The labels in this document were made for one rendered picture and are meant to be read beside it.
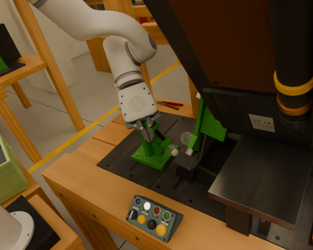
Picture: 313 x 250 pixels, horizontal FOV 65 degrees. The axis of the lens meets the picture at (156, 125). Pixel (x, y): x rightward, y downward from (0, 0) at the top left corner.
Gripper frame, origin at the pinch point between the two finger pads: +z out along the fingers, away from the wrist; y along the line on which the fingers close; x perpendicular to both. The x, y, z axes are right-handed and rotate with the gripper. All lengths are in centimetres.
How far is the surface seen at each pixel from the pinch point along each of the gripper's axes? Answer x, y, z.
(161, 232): 0.4, -5.3, 25.8
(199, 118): -6.3, 14.3, 1.2
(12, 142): 224, -170, -82
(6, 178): 34, -65, -8
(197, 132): -2.1, 13.0, 4.0
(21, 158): 196, -149, -52
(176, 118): 43.0, 12.9, -9.4
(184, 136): 2.6, 9.7, 3.4
